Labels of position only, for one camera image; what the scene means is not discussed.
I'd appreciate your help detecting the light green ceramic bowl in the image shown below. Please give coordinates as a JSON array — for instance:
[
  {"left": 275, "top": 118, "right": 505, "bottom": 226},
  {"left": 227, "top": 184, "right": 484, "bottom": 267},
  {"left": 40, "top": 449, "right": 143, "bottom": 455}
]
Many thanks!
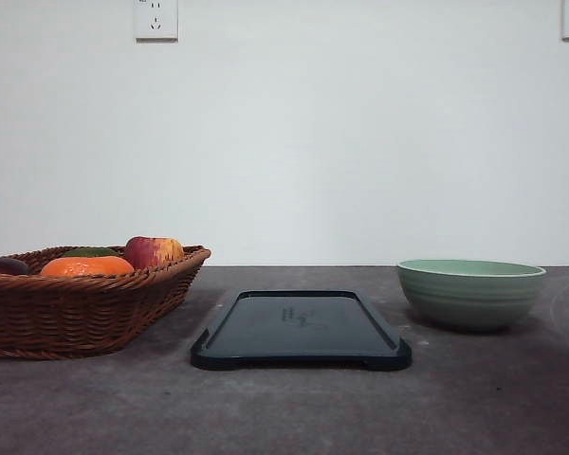
[{"left": 397, "top": 259, "right": 546, "bottom": 332}]

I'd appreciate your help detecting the brown wicker basket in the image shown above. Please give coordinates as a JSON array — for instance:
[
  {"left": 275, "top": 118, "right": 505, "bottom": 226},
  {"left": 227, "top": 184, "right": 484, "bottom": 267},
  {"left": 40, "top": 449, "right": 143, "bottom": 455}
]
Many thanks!
[{"left": 0, "top": 246, "right": 211, "bottom": 359}]

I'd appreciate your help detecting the dark teal rectangular tray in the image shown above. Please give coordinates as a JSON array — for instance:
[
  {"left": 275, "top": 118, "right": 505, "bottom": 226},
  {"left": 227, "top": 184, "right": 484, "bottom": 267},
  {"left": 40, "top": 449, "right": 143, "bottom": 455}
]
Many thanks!
[{"left": 191, "top": 290, "right": 413, "bottom": 371}]

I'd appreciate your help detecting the red yellow apple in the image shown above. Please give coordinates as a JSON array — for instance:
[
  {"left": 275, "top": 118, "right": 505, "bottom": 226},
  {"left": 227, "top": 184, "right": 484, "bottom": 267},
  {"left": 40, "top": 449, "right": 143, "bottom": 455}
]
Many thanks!
[{"left": 125, "top": 236, "right": 185, "bottom": 268}]

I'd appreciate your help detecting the green avocado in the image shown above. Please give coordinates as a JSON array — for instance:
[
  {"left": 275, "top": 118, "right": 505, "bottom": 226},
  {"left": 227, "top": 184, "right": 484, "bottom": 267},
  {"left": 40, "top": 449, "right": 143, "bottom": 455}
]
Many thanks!
[{"left": 63, "top": 247, "right": 120, "bottom": 257}]

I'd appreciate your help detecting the orange mandarin fruit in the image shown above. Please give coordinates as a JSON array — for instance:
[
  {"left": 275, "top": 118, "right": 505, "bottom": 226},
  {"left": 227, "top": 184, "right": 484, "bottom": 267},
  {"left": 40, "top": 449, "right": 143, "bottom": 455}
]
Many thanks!
[{"left": 41, "top": 256, "right": 135, "bottom": 276}]

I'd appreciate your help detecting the dark red plum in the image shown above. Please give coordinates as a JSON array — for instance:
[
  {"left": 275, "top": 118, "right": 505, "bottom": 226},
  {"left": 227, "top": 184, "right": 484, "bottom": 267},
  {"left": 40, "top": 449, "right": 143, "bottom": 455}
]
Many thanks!
[{"left": 0, "top": 258, "right": 28, "bottom": 275}]

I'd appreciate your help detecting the white wall socket left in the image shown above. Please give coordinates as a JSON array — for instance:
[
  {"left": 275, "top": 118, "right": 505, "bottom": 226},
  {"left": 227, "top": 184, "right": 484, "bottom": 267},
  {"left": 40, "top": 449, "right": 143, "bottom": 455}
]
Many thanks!
[{"left": 133, "top": 0, "right": 179, "bottom": 46}]

